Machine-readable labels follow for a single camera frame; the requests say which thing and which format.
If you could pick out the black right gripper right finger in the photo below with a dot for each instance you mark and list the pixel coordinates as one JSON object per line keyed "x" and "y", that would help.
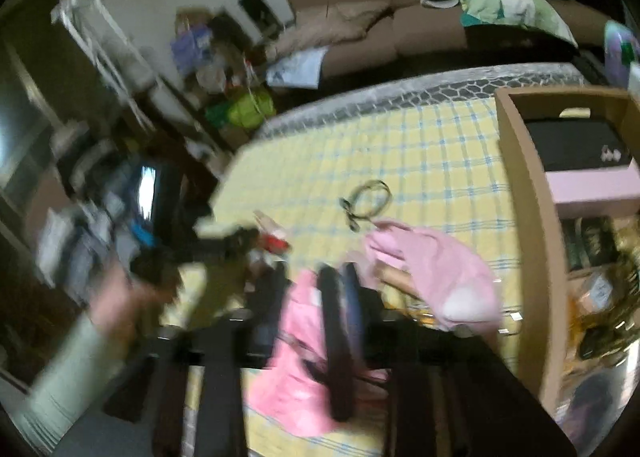
{"x": 448, "y": 392}

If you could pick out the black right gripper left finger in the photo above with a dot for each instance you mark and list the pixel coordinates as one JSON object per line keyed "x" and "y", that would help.
{"x": 238, "y": 340}

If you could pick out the pink knitted cloth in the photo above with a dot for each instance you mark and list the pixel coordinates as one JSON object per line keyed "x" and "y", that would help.
{"x": 449, "y": 278}

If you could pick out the black phone case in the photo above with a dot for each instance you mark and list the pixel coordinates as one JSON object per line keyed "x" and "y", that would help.
{"x": 573, "y": 144}

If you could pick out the green sleeved left forearm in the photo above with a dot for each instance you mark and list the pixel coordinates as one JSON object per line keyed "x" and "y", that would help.
{"x": 81, "y": 370}

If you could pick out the person left hand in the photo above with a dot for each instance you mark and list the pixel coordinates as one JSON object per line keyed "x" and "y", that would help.
{"x": 116, "y": 307}

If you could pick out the small black case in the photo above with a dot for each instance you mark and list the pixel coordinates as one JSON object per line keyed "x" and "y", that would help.
{"x": 239, "y": 242}

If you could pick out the red capped small bottle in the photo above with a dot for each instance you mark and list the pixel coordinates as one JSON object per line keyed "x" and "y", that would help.
{"x": 272, "y": 236}

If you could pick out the cardboard box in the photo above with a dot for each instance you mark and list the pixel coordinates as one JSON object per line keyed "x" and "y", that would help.
{"x": 579, "y": 343}

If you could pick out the yellow plaid tablecloth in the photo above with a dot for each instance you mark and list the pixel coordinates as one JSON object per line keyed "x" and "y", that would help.
{"x": 442, "y": 168}

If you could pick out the green plastic bag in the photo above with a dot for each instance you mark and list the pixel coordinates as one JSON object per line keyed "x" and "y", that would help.
{"x": 248, "y": 110}

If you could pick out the white printed paper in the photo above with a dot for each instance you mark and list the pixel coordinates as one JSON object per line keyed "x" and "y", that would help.
{"x": 300, "y": 70}

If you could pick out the beige cushion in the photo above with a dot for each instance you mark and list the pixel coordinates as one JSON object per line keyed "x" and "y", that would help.
{"x": 326, "y": 25}

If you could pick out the floral tote bag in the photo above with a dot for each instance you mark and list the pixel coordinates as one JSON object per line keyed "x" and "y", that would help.
{"x": 538, "y": 15}

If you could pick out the brown sofa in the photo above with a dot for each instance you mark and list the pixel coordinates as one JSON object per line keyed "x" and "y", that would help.
{"x": 431, "y": 39}

